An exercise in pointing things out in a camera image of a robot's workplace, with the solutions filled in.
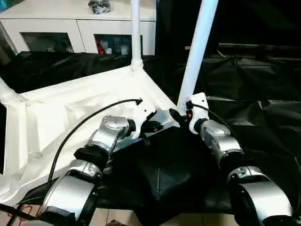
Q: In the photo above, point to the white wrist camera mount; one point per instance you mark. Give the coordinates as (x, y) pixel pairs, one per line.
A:
(141, 110)
(200, 103)

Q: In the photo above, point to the grey metal rack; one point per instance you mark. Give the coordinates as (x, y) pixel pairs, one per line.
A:
(4, 42)

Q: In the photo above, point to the black metal stand frame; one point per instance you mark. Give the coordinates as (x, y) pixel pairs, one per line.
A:
(14, 210)

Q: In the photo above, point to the black work mat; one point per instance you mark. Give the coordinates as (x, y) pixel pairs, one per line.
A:
(247, 82)

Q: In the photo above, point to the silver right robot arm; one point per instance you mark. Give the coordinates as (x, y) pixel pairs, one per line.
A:
(221, 139)

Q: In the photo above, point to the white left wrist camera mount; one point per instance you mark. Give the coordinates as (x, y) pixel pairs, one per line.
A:
(141, 110)

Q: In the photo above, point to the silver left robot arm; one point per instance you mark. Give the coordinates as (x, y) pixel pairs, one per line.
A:
(108, 134)

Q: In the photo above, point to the grey crumpled bag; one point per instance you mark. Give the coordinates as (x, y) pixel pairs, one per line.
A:
(100, 5)

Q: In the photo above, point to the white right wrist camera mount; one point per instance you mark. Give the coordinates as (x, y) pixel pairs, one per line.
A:
(200, 103)

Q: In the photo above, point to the white glass-door sideboard cabinet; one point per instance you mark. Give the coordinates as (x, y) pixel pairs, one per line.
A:
(58, 23)

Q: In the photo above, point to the black backdrop cloth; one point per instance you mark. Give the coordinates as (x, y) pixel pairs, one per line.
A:
(247, 21)

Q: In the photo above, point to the white plastic table top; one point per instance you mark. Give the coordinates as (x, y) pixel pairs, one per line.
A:
(70, 99)

